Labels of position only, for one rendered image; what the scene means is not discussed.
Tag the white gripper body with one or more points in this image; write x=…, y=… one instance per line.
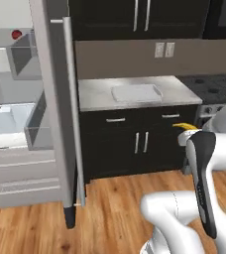
x=183, y=137

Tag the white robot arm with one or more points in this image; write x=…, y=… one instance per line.
x=171, y=211

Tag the yellow banana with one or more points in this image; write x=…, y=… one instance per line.
x=185, y=125

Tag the clear tupperware container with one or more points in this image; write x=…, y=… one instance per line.
x=136, y=93

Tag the grey fridge door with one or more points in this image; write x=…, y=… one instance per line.
x=57, y=109

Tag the large clear fridge door bin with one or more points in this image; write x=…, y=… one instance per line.
x=39, y=127

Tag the small clear fridge door bin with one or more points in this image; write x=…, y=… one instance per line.
x=25, y=58

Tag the clear fridge crisper drawer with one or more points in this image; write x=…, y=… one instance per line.
x=6, y=120

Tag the dark base cupboard door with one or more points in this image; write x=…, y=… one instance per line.
x=108, y=153
x=163, y=149

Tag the dark drawer front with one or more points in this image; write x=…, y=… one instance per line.
x=153, y=116
x=95, y=120

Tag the black and silver stove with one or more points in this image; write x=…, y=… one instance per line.
x=210, y=87

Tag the black microwave oven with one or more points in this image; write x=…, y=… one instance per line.
x=224, y=16

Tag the grey freezer drawer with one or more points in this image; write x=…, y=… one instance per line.
x=22, y=163
x=27, y=191

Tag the red round fruit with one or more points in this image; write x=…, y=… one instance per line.
x=16, y=34

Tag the white wall outlet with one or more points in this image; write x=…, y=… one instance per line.
x=169, y=49
x=159, y=49

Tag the dark wall cupboard door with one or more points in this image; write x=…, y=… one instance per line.
x=101, y=18
x=177, y=18

